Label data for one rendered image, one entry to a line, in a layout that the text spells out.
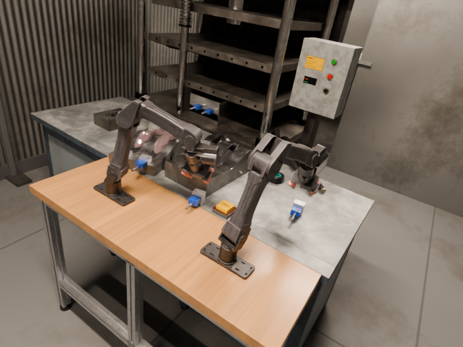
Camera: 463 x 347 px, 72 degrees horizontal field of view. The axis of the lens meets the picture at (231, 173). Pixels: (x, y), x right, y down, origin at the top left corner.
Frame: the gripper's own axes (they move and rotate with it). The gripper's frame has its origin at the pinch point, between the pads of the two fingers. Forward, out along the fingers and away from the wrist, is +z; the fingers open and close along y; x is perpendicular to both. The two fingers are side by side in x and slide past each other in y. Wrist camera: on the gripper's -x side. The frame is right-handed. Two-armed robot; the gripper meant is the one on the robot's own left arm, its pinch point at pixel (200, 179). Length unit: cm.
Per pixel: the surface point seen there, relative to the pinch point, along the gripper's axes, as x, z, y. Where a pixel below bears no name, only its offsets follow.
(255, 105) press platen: -85, 37, 8
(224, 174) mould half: -13.8, 13.2, -3.9
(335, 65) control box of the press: -98, 4, -35
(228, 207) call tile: 4.4, 7.4, -14.7
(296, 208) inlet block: -9.5, 14.9, -41.1
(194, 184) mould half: -2.0, 10.5, 5.6
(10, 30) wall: -73, 12, 198
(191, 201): 8.3, 5.6, 0.7
